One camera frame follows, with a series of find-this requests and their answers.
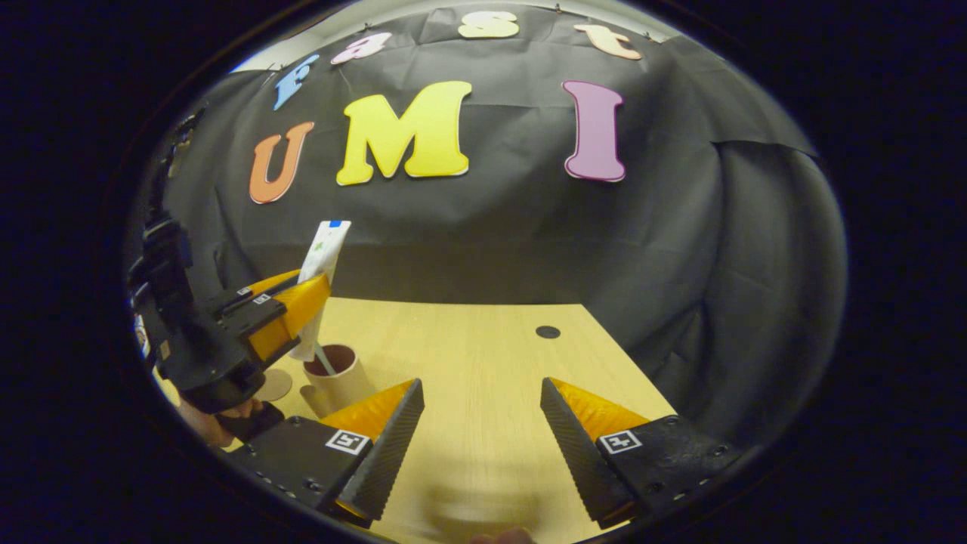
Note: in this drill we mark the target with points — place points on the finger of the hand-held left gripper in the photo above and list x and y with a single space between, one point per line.
253 293
291 317

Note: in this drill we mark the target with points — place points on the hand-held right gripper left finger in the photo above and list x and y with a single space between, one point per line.
385 453

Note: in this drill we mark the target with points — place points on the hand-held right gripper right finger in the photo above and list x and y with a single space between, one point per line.
578 453

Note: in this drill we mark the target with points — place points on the pale green toothbrush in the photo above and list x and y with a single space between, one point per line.
325 361

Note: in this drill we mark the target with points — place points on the round brown coaster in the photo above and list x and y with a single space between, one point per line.
273 385

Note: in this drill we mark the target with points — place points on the white toothpaste tube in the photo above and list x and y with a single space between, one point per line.
325 253

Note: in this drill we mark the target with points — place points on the beige cup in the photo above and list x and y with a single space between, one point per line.
347 389

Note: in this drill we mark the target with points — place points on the wooden desktop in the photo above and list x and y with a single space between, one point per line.
468 355

